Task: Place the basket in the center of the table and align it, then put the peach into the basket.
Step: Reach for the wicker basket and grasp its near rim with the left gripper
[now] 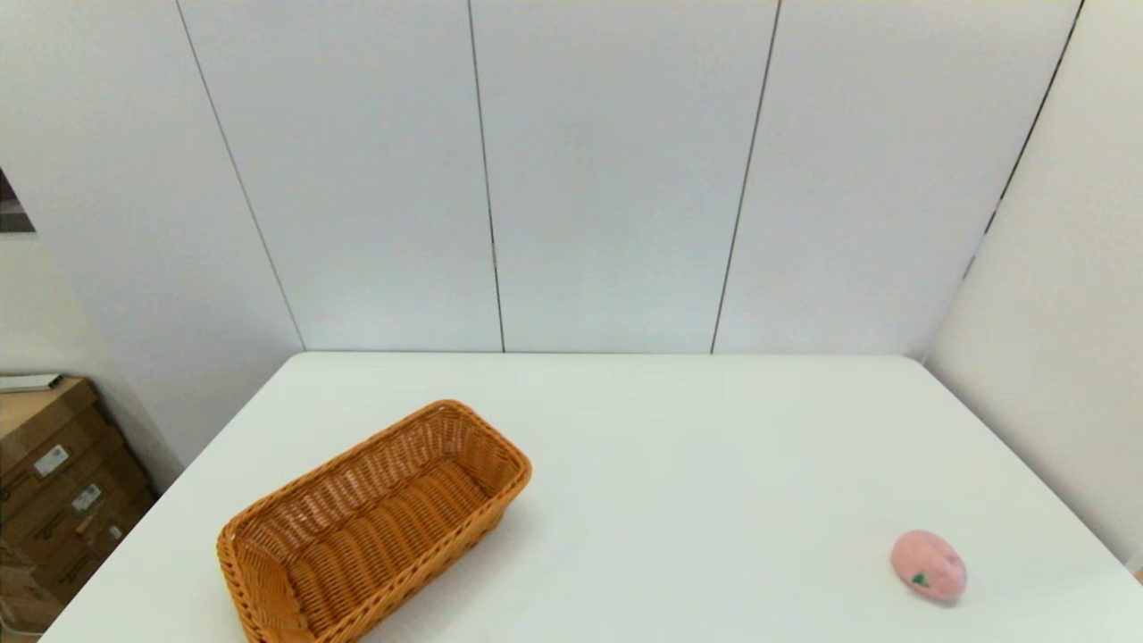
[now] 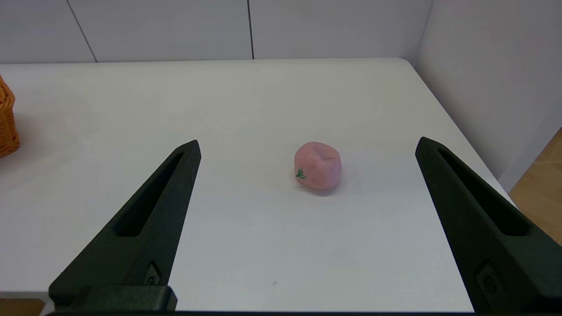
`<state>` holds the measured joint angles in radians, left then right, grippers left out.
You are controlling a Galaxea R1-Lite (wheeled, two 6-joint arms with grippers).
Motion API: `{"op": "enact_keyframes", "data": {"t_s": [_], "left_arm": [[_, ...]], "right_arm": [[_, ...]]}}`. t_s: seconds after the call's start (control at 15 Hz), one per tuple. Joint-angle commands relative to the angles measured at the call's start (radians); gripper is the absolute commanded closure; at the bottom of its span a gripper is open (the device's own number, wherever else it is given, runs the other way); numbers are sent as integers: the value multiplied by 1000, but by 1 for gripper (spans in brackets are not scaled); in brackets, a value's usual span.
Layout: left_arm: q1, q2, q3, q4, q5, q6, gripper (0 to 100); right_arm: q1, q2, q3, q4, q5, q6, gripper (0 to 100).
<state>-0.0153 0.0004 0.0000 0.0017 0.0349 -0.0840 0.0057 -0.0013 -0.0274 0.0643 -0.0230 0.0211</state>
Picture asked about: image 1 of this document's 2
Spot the orange woven wicker basket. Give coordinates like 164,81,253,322
216,399,533,643

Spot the brown cardboard box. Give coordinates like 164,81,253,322
0,438,148,541
0,487,160,601
0,377,110,479

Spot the pink toy peach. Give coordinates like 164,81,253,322
890,530,969,606

